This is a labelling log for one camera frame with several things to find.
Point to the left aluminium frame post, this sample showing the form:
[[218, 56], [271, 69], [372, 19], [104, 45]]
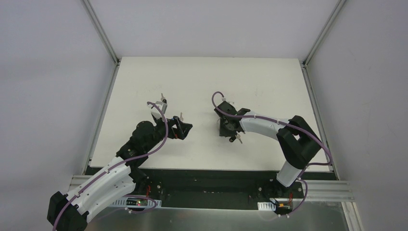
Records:
[[100, 31]]

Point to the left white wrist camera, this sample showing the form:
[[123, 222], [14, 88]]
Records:
[[158, 109]]

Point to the aluminium frame post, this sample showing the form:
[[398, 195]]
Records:
[[324, 31], [100, 31]]

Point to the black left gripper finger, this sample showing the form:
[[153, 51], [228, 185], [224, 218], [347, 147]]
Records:
[[187, 126], [179, 132]]

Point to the white controller board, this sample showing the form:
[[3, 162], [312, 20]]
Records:
[[133, 202], [279, 209]]

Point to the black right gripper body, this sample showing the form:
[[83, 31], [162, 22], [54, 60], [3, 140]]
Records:
[[227, 126]]

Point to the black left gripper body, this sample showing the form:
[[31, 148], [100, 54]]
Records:
[[175, 128]]

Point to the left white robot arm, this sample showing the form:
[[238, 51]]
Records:
[[74, 210]]

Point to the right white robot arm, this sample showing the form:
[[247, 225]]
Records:
[[298, 142]]

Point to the right aluminium frame post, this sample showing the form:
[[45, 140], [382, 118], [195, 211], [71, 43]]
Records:
[[324, 31]]

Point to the black metal base rail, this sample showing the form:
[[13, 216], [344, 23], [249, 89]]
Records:
[[213, 189]]

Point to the key with black head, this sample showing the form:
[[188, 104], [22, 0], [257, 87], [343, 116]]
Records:
[[163, 101]]

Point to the key with blue frame tag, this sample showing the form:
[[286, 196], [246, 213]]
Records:
[[180, 116]]

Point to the right white controller board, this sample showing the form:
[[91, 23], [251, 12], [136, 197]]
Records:
[[279, 209]]

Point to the left white controller board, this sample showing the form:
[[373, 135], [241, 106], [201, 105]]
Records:
[[133, 202]]

